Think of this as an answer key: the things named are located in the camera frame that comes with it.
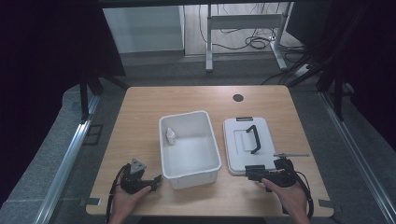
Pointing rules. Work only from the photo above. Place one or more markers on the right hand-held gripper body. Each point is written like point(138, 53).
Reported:
point(283, 174)

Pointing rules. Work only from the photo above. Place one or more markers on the person's right hand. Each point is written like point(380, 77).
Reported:
point(289, 199)

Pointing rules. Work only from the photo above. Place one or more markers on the small white bottle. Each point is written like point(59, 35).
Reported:
point(171, 137)

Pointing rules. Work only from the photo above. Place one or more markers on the black metal stand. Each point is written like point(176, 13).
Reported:
point(84, 96)
point(338, 93)

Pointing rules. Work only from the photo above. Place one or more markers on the aluminium floor rail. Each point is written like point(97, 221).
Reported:
point(358, 155)
point(67, 161)

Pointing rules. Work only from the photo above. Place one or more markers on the black round table grommet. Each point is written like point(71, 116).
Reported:
point(238, 97)

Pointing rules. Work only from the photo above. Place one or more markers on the person's left hand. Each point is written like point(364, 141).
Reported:
point(126, 202)

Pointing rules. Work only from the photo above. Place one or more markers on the white power strip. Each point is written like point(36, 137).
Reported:
point(302, 70)

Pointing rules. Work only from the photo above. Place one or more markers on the white plastic bin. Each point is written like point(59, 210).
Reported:
point(190, 149)

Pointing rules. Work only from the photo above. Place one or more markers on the black curtain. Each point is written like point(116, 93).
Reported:
point(46, 77)
point(373, 62)

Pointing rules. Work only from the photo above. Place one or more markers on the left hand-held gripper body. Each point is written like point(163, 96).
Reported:
point(132, 182)

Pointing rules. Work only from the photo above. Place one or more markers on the white metal desk frame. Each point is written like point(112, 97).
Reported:
point(243, 21)

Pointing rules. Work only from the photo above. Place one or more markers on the white panel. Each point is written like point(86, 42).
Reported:
point(143, 29)

